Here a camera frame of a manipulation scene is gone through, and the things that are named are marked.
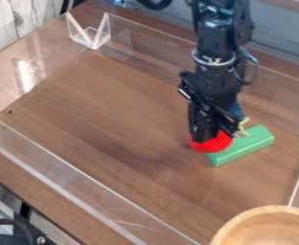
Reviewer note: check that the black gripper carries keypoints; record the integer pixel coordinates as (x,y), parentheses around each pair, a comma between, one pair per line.
(210,88)

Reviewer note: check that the red plush strawberry toy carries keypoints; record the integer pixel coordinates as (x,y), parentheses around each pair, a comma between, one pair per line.
(221,142)

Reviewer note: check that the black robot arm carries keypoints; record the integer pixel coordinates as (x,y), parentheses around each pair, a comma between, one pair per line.
(223,30)

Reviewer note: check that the green rectangular block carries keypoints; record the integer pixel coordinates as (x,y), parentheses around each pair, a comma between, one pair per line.
(243,146)

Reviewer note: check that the clear acrylic table barrier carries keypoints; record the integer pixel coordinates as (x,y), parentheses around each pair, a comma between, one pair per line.
(94,138)

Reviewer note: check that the wooden bowl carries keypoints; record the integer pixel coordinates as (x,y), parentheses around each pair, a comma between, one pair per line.
(270,225)

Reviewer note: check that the black metal table bracket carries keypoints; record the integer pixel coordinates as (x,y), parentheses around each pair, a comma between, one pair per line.
(19,232)

